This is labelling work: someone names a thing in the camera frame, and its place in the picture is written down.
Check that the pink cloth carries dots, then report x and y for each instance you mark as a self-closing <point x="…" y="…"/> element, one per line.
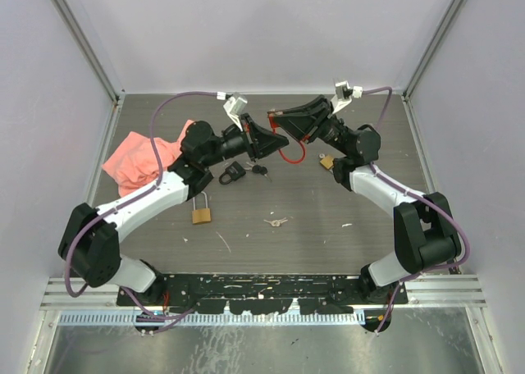
<point x="133" y="164"/>

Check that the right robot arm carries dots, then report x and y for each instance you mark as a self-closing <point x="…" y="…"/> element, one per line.
<point x="426" y="237"/>

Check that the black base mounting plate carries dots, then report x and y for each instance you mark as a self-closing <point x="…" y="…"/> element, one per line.
<point x="265" y="294"/>

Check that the large brass padlock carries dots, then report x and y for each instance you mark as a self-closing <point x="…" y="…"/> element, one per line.
<point x="201" y="215"/>

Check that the small brass padlock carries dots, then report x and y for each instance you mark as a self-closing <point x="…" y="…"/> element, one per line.
<point x="326" y="161"/>

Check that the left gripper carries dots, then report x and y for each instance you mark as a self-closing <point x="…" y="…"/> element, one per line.
<point x="259" y="140"/>

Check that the black-headed key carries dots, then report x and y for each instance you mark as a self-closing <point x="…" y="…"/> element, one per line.
<point x="261" y="170"/>

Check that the slotted cable duct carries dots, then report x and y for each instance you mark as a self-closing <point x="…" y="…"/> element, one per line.
<point x="132" y="317"/>

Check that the black padlock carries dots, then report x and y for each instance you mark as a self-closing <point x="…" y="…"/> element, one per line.
<point x="232" y="173"/>

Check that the aluminium frame rail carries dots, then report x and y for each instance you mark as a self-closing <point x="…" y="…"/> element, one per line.
<point x="440" y="291"/>

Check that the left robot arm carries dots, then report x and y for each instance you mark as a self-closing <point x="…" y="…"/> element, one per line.
<point x="91" y="242"/>

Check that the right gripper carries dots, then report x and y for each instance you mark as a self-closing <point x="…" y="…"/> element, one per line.
<point x="299" y="120"/>

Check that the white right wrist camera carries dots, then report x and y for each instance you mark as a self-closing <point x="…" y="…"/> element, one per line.
<point x="344" y="95"/>

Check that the silver brass lock keys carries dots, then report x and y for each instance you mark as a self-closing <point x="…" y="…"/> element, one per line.
<point x="277" y="222"/>

